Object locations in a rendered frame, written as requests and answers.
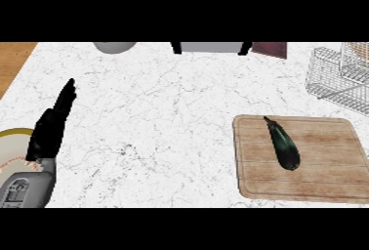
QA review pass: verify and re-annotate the wooden cutting board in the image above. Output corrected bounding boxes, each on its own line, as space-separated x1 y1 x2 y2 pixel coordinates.
232 113 369 205

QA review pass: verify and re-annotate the grey round bowl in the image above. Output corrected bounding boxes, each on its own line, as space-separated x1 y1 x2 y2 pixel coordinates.
91 42 139 55

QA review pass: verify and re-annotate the dark red flat object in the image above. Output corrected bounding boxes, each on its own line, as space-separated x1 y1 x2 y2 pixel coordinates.
251 42 288 61

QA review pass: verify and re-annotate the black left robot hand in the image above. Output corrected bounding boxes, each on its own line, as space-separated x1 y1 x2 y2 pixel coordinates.
25 77 78 162

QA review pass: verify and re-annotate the white plate with yellow rim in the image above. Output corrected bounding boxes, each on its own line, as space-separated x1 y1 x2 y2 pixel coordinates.
0 127 46 184

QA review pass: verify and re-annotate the white wire tiered basket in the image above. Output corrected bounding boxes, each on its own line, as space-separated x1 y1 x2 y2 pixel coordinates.
304 42 369 117

